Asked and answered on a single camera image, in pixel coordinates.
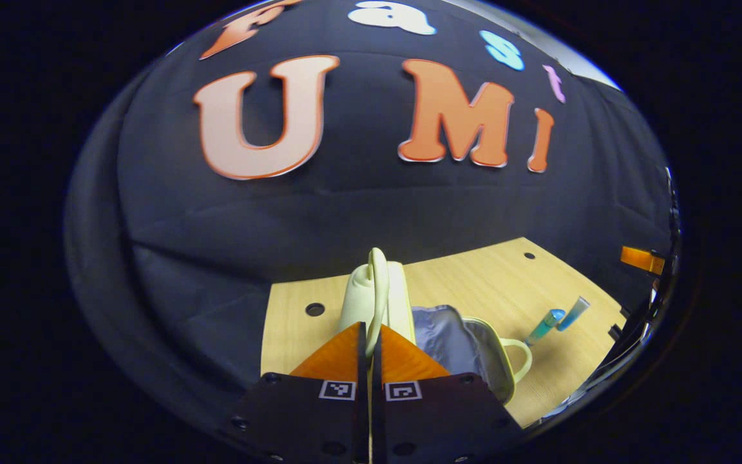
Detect pale yellow suitcase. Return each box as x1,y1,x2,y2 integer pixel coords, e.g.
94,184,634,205
338,247,533,405

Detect blue white skincare tube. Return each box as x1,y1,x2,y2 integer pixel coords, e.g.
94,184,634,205
556,296,591,332

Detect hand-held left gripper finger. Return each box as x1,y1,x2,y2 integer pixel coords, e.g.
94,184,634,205
229,321,372,464
371,324,526,464

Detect black backdrop cloth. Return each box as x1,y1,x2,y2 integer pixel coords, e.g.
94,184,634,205
65,0,678,420

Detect blue skincare bottle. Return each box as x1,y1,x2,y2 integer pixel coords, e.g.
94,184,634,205
526,309,566,346

